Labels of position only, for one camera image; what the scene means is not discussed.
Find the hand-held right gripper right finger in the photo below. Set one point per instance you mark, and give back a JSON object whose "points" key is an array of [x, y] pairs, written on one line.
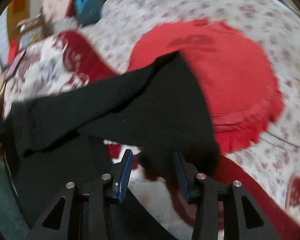
{"points": [[182, 180]]}

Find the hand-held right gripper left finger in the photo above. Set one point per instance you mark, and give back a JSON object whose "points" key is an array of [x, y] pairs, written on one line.
{"points": [[124, 177]]}

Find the black pants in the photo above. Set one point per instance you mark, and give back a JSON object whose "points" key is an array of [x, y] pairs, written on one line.
{"points": [[140, 105]]}

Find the red heart-shaped ruffled pillow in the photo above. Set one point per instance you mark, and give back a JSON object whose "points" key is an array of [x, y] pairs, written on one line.
{"points": [[235, 80]]}

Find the red and white floral blanket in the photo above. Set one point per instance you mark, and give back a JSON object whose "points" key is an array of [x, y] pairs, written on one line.
{"points": [[40, 67]]}

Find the blue plastic bag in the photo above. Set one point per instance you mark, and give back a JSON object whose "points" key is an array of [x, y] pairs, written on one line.
{"points": [[88, 10]]}

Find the white small-flower quilt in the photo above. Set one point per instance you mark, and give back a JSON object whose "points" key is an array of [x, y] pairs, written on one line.
{"points": [[165, 5]]}

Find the pink floral pillow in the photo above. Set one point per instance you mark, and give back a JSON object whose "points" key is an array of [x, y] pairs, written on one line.
{"points": [[55, 0]]}

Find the picture frame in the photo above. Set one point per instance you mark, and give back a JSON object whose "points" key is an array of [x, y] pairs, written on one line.
{"points": [[31, 33]]}

